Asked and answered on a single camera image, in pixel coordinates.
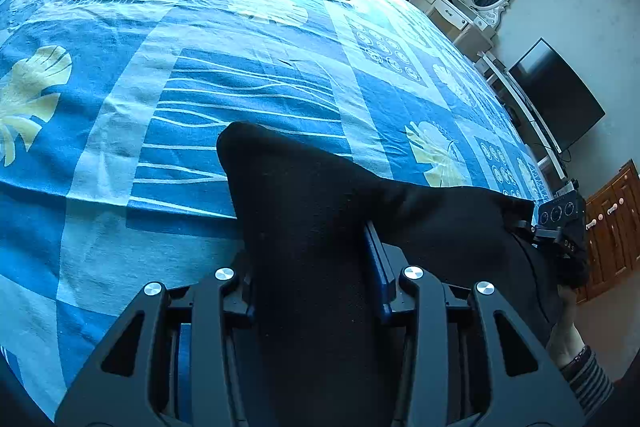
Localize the black flat television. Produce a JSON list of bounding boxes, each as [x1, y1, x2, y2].
[[507, 38, 607, 152]]

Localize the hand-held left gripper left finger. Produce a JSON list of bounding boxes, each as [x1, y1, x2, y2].
[[54, 252, 266, 427]]

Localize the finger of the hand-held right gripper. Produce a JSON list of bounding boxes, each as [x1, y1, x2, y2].
[[507, 216, 539, 240]]

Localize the blue patterned bed sheet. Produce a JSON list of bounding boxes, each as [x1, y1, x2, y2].
[[0, 0, 556, 423]]

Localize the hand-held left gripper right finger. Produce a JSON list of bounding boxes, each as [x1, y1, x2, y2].
[[362, 221, 586, 427]]

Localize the person's right forearm striped sleeve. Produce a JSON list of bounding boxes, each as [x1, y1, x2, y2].
[[557, 344, 616, 418]]

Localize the black pants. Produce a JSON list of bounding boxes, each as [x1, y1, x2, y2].
[[216, 121, 591, 427]]

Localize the white television stand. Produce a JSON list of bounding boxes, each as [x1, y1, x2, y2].
[[475, 51, 576, 192]]

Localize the brown wooden cabinet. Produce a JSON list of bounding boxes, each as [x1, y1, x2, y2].
[[575, 159, 640, 304]]

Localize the person's right hand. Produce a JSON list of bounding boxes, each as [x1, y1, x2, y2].
[[545, 282, 588, 368]]

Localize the white vanity table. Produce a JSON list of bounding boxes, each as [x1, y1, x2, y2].
[[409, 0, 496, 58]]

